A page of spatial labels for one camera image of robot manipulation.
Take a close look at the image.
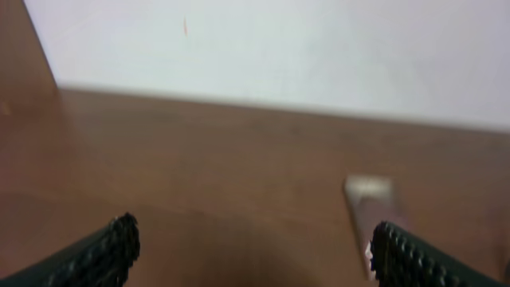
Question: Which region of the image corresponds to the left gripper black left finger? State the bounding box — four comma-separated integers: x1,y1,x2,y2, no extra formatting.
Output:
1,213,140,287

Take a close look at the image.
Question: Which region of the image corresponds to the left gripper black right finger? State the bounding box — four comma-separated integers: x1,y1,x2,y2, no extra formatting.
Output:
370,221,509,287

